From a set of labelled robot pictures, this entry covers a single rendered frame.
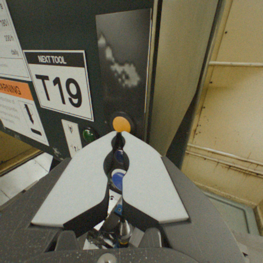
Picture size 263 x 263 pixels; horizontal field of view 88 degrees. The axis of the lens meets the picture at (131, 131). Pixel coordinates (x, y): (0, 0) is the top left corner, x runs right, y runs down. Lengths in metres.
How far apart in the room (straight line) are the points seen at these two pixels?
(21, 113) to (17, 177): 1.34
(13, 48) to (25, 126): 0.13
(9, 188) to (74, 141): 1.40
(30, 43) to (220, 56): 1.05
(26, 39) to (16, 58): 0.04
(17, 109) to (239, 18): 1.12
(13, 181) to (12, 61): 1.41
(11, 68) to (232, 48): 1.08
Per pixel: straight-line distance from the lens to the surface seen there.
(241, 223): 1.63
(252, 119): 1.24
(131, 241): 0.61
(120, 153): 0.15
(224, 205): 1.67
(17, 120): 0.33
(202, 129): 1.25
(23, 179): 1.60
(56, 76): 0.18
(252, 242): 1.31
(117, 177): 0.18
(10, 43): 0.25
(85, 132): 0.17
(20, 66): 0.24
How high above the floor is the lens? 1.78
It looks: 29 degrees down
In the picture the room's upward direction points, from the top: 1 degrees clockwise
